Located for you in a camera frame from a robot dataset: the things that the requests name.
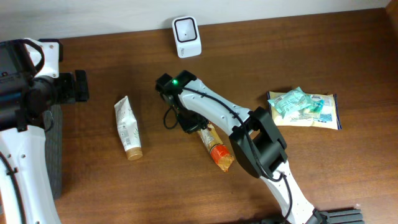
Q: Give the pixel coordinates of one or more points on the yellow white wipes pack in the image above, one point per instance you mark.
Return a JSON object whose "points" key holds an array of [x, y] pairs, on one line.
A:
{"points": [[328, 118]]}

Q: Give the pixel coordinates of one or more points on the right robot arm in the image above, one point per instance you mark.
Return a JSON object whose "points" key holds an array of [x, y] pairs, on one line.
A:
{"points": [[257, 143]]}

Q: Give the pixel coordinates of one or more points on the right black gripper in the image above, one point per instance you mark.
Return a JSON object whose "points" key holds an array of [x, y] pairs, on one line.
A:
{"points": [[191, 122]]}

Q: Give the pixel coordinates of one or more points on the orange spaghetti packet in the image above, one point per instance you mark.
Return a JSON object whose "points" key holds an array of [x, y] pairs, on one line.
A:
{"points": [[216, 148]]}

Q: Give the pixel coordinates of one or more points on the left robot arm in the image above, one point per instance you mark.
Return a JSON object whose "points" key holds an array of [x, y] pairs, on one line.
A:
{"points": [[31, 84]]}

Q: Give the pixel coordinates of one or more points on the teal snack pouch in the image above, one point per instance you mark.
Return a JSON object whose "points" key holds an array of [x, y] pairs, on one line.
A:
{"points": [[290, 102]]}

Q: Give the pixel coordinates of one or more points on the white barcode scanner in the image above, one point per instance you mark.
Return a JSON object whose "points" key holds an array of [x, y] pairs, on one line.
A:
{"points": [[187, 36]]}

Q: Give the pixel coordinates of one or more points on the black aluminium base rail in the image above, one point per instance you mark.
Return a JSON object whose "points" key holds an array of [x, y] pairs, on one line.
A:
{"points": [[351, 216]]}

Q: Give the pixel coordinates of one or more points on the grey plastic mesh basket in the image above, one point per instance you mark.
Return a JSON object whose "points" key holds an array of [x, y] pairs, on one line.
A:
{"points": [[53, 149]]}

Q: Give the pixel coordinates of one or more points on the white cream tube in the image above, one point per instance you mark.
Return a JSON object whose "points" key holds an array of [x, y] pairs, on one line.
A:
{"points": [[128, 131]]}

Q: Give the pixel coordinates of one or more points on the small teal tissue pack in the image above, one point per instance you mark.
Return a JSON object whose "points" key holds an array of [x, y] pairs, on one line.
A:
{"points": [[316, 106]]}

